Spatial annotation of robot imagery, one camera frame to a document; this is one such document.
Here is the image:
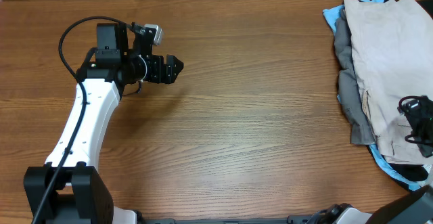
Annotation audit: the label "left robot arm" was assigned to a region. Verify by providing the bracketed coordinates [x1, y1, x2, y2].
[24, 16, 184, 223]

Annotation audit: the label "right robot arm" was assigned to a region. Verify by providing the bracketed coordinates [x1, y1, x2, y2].
[305, 95, 432, 224]

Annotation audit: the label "beige shorts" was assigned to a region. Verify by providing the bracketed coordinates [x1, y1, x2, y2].
[343, 0, 433, 166]

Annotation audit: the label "grey garment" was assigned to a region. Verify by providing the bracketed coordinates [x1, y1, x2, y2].
[334, 9, 375, 145]

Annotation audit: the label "light blue garment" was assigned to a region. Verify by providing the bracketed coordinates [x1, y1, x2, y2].
[323, 4, 431, 192]

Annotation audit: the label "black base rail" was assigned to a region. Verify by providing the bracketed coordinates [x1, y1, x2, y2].
[137, 215, 312, 224]

